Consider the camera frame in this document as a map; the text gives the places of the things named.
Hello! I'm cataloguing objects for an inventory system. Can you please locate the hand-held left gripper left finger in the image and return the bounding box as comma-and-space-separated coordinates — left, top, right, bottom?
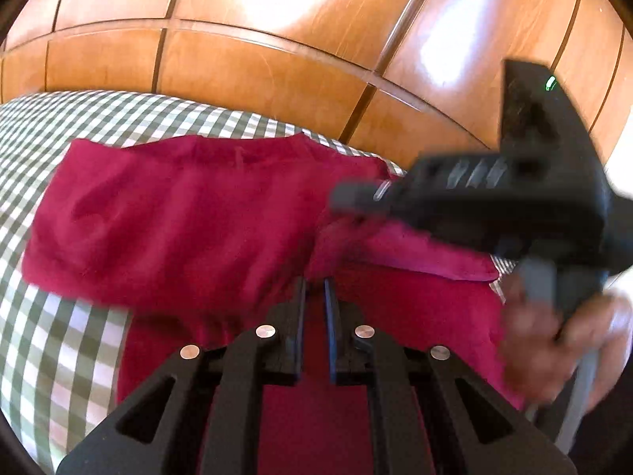
55, 277, 308, 475

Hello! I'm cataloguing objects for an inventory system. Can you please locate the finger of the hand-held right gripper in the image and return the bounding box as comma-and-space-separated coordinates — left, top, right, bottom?
330, 178, 401, 219

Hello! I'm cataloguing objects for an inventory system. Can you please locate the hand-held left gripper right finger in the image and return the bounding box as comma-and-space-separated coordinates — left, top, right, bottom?
324, 279, 578, 475

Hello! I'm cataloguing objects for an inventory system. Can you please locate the dark red sweater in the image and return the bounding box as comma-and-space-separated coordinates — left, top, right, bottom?
22, 133, 525, 475

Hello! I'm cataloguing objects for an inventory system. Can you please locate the person's right hand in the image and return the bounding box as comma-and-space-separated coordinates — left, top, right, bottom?
497, 272, 633, 407

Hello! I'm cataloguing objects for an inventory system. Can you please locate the wooden wardrobe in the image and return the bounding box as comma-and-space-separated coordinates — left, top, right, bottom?
0, 0, 633, 184

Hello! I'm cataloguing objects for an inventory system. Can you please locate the green checked bed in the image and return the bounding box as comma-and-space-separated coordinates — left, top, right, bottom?
0, 90, 515, 475

